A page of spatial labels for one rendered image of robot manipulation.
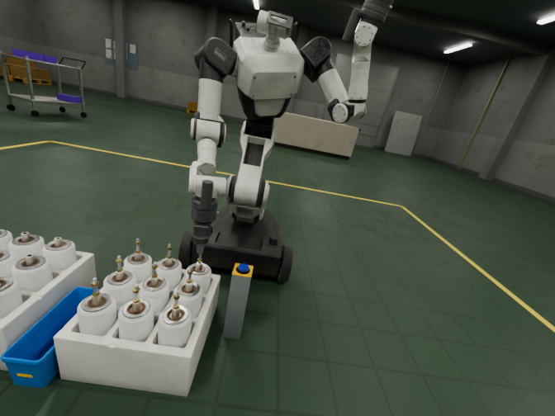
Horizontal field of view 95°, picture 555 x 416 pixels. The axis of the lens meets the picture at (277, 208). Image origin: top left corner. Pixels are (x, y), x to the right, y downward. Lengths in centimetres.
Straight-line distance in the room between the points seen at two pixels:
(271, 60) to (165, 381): 115
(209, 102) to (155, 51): 1146
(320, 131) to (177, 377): 588
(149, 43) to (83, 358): 1207
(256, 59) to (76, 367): 117
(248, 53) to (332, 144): 547
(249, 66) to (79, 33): 1294
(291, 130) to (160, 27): 772
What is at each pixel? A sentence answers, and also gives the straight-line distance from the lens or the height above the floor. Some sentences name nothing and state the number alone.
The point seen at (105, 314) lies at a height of 24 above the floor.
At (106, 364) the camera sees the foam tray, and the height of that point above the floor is 10.
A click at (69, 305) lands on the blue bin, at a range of 127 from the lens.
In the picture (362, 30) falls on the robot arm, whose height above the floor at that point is 118.
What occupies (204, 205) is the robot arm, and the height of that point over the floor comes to 55.
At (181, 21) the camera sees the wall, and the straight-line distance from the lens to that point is 1231.
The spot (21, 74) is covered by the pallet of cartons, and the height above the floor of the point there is 24.
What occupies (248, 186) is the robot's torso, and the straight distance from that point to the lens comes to 115.
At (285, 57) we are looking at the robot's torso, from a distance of 113.
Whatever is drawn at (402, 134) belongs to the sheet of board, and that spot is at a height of 77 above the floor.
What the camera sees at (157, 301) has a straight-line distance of 100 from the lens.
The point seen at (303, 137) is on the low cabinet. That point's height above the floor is 32.
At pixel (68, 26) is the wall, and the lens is 1411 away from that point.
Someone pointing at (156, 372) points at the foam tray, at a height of 10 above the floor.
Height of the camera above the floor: 89
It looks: 22 degrees down
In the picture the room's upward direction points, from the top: 12 degrees clockwise
